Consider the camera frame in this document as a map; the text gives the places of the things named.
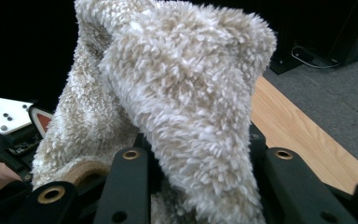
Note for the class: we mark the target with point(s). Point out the black curtain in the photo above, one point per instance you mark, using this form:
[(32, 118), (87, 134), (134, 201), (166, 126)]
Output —
[(18, 46)]

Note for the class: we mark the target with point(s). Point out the black metal stand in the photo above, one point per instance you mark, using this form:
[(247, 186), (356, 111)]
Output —
[(284, 63)]

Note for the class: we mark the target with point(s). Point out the dark cabinet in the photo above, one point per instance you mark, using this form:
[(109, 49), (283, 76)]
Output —
[(354, 31)]

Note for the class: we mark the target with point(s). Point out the beige fluffy cloth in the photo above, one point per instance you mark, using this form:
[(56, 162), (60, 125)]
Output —
[(183, 93)]

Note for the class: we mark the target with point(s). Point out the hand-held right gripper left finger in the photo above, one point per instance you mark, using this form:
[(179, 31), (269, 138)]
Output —
[(143, 140)]

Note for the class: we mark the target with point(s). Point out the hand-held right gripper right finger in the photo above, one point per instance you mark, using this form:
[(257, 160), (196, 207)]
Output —
[(257, 140)]

